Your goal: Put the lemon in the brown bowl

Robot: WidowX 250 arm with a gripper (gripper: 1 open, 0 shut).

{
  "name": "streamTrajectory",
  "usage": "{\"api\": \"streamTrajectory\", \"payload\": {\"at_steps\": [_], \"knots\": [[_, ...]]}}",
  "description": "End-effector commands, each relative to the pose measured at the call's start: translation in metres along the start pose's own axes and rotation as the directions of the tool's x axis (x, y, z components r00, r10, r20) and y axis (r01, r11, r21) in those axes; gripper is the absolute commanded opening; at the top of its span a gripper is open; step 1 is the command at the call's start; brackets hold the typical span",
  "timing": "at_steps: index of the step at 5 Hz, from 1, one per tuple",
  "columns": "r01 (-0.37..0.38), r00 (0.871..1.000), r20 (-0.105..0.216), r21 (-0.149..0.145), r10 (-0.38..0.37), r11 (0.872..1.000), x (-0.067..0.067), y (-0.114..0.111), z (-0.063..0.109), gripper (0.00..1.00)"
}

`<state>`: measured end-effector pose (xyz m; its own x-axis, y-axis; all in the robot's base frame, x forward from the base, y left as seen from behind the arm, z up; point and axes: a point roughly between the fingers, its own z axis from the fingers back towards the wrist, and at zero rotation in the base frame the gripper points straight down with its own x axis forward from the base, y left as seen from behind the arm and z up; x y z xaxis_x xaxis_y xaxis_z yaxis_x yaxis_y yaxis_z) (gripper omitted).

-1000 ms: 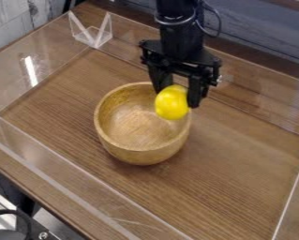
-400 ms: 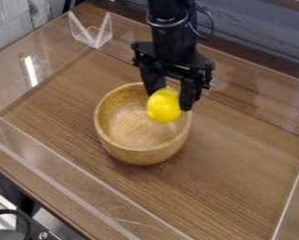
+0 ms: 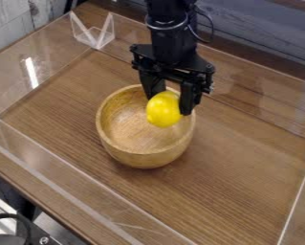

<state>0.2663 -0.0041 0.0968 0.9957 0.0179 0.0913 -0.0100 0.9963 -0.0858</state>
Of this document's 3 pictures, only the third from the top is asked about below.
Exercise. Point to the clear acrylic tray wall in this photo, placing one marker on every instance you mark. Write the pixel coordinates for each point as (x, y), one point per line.
(216, 181)

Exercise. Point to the black metal table mount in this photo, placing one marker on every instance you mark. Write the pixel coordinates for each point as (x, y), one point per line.
(48, 232)

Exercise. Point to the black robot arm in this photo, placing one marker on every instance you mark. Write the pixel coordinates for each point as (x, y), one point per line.
(177, 25)

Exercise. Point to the brown wooden bowl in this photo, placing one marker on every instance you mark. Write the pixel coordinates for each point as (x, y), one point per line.
(136, 143)

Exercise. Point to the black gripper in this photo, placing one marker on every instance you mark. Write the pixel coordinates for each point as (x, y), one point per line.
(192, 73)

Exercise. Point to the yellow lemon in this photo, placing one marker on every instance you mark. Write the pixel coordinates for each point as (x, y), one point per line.
(161, 109)

